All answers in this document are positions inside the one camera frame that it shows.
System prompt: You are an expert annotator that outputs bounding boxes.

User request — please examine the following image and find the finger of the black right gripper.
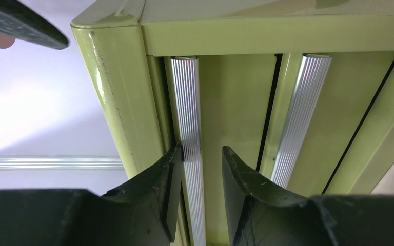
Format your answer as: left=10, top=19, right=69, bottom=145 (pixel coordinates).
left=0, top=1, right=69, bottom=50

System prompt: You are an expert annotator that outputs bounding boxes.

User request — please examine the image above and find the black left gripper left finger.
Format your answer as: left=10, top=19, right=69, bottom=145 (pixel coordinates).
left=0, top=144, right=183, bottom=245

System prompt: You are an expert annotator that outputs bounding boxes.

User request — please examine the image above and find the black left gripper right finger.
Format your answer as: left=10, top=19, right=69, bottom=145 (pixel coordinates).
left=222, top=146, right=394, bottom=245

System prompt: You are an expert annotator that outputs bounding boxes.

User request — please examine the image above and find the green metal drawer box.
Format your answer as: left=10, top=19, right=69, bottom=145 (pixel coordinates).
left=71, top=1, right=394, bottom=245

